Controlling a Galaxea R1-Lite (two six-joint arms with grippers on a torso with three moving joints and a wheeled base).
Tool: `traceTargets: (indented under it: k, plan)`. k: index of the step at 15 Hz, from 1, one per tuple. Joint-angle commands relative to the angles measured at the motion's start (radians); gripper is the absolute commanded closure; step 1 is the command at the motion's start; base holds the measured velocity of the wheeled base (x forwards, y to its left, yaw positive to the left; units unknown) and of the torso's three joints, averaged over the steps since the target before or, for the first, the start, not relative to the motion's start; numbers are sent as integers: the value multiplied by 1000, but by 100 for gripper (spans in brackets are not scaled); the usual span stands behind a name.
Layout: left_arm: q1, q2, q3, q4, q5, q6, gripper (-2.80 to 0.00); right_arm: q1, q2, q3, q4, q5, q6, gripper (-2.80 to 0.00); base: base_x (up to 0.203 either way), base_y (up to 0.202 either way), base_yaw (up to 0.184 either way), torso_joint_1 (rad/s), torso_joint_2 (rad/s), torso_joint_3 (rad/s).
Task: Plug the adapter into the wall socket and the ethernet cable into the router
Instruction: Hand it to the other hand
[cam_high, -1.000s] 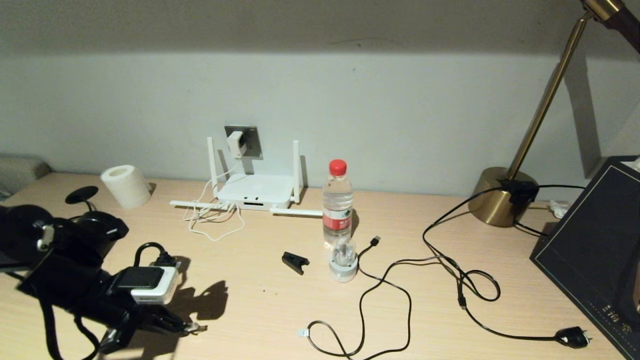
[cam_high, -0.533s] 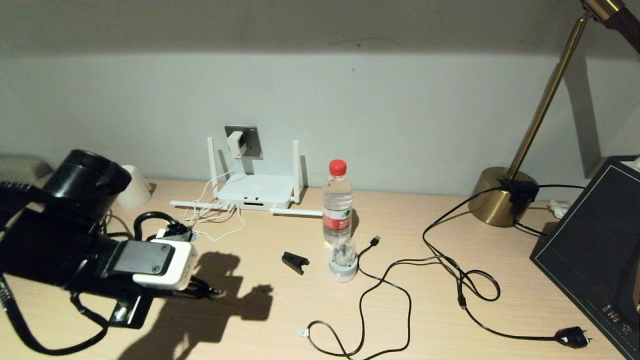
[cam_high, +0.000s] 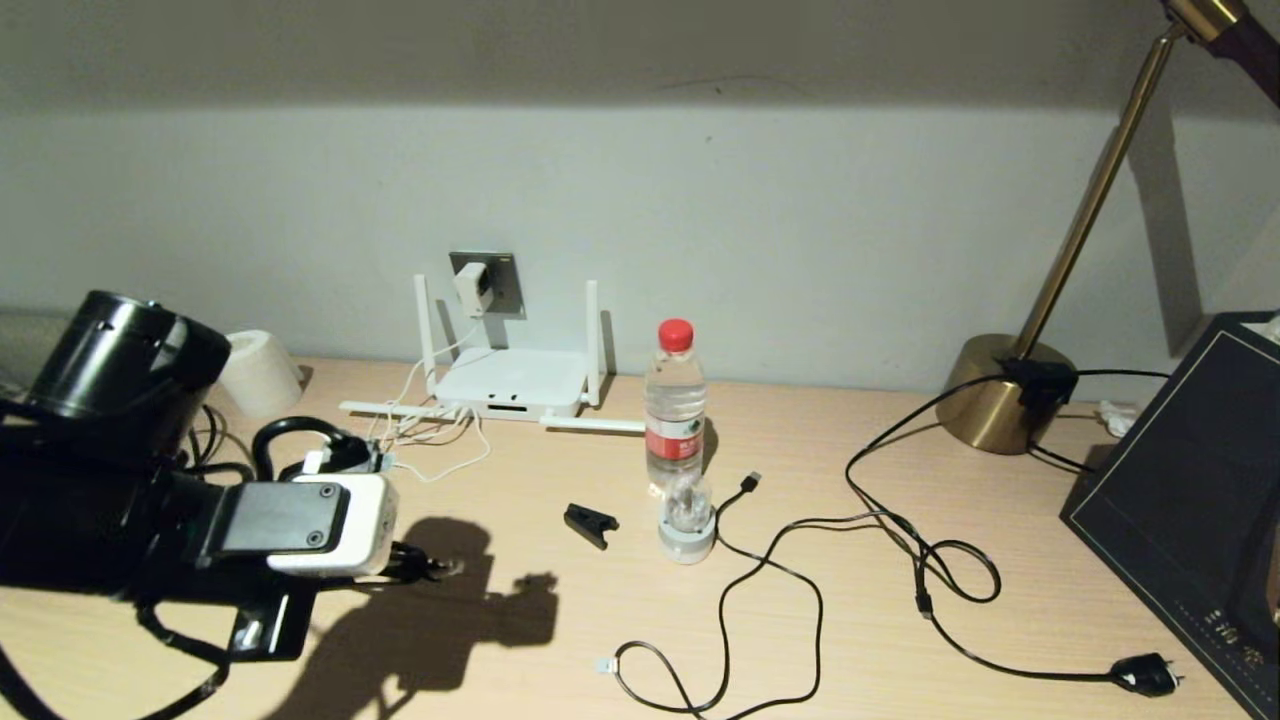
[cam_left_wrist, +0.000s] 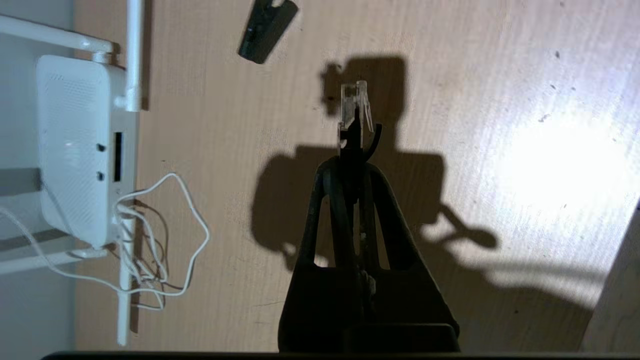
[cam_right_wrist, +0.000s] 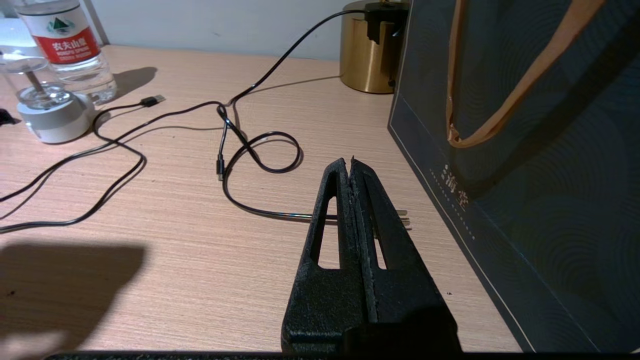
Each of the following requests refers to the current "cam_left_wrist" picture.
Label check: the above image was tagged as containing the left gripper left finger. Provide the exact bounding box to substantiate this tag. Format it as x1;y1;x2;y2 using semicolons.
278;157;366;352

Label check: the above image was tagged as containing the small black clip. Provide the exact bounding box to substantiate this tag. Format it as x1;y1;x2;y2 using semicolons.
237;0;299;65

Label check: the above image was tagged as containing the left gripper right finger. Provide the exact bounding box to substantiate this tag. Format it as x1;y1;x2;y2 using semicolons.
361;165;460;352

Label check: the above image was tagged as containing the white router with antennas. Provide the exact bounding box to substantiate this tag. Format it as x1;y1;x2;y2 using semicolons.
0;0;146;347

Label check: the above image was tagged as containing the black ethernet cable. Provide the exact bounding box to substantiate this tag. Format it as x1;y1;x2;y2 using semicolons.
338;80;384;168

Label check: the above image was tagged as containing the white power adapter with cord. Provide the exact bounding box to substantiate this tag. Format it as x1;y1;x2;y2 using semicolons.
0;172;210;311

